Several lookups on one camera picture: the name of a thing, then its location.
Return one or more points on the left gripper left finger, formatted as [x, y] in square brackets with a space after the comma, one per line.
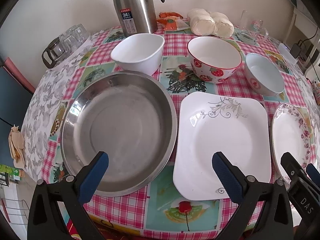
[45, 219]

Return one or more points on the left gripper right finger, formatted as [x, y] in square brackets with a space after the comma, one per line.
[275, 219]

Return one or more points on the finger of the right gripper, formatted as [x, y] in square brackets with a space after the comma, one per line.
[312, 172]
[303, 192]

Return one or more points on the pink floral round plate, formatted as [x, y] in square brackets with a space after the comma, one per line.
[289, 133]

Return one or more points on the large stainless steel pan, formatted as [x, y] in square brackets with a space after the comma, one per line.
[131, 117]

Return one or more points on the strawberry pattern bowl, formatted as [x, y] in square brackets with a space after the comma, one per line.
[213, 59]

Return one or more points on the white angular bowl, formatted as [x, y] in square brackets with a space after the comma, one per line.
[140, 52]

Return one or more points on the crumpled beige cloth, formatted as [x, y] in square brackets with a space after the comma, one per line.
[16, 147]

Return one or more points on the white square floral plate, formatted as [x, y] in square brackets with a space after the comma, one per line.
[209, 123]

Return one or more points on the light blue small bowl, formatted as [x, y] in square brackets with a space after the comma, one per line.
[262, 75]

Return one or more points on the black power adapter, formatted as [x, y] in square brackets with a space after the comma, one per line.
[296, 50]

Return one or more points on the white power strip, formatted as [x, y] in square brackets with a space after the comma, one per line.
[285, 53]

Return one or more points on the clear glass mug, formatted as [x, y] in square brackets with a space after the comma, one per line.
[251, 30]

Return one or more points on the upturned drinking glass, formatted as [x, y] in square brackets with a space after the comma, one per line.
[70, 42]
[79, 32]

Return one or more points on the orange snack packet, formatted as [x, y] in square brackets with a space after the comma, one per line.
[172, 21]

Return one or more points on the stainless steel thermos jug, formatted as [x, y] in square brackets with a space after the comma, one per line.
[136, 16]

